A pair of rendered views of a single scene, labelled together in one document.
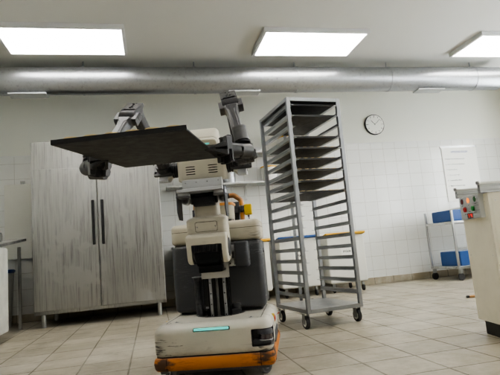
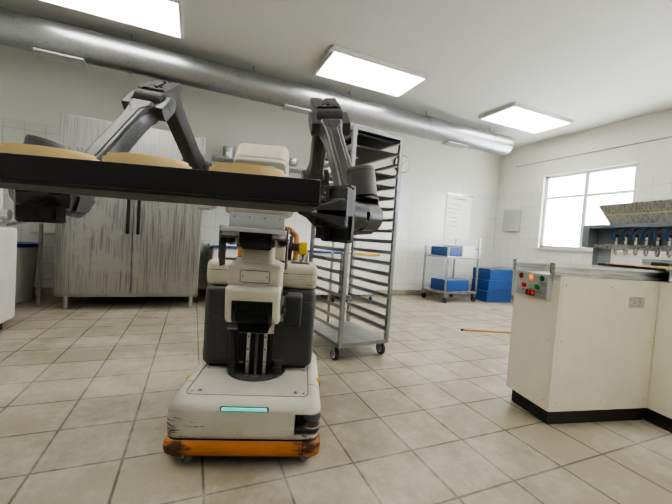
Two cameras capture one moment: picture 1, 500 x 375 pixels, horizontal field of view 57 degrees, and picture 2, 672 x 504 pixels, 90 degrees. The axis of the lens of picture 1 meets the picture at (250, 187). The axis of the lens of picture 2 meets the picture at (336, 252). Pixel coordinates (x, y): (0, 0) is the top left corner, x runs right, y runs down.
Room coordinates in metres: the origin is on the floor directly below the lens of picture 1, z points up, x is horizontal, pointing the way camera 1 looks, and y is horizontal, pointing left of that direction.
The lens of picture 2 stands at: (1.07, 0.19, 0.95)
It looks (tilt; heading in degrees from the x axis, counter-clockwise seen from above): 2 degrees down; 350
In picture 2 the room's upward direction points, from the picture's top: 4 degrees clockwise
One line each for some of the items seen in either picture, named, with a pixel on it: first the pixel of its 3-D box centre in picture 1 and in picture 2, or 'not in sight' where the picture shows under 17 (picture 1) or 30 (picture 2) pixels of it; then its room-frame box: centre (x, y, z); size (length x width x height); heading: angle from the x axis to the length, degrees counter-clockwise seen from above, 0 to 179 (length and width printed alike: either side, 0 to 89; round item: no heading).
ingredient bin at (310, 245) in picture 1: (294, 265); (317, 274); (6.22, -0.50, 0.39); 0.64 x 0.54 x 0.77; 12
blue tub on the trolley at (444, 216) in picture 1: (449, 216); (445, 251); (6.57, -2.78, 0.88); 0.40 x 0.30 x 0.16; 16
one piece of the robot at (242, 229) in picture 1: (219, 259); (262, 304); (2.85, 0.22, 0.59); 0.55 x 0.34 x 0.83; 85
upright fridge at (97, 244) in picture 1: (102, 231); (139, 219); (5.57, 1.82, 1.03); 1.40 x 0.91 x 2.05; 102
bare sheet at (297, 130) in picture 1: (297, 126); (356, 156); (3.96, -0.47, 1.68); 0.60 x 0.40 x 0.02; 19
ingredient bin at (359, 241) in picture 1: (340, 261); (354, 275); (6.36, -1.13, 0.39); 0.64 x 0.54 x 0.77; 10
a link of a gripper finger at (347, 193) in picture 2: (215, 146); (320, 206); (1.64, 0.11, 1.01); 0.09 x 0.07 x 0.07; 130
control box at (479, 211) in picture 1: (472, 207); (533, 284); (2.81, -1.33, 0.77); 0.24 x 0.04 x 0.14; 1
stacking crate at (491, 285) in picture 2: not in sight; (491, 284); (6.79, -3.90, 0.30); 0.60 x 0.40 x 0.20; 102
